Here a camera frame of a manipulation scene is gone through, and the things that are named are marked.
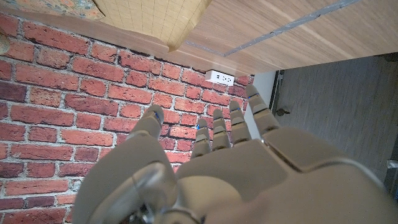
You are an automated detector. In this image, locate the white power strip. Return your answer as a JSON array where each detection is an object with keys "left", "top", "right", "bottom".
[{"left": 205, "top": 70, "right": 236, "bottom": 86}]

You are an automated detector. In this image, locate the floral kraft wrapping paper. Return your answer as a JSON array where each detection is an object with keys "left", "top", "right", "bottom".
[{"left": 0, "top": 0, "right": 214, "bottom": 53}]

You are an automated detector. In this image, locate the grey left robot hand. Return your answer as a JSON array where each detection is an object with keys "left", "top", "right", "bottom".
[{"left": 71, "top": 84, "right": 398, "bottom": 224}]

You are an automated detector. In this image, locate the black door handle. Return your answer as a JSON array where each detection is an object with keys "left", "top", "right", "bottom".
[{"left": 275, "top": 107, "right": 292, "bottom": 118}]

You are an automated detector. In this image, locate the red brick printed backdrop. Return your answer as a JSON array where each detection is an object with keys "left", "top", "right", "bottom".
[{"left": 0, "top": 12, "right": 256, "bottom": 224}]

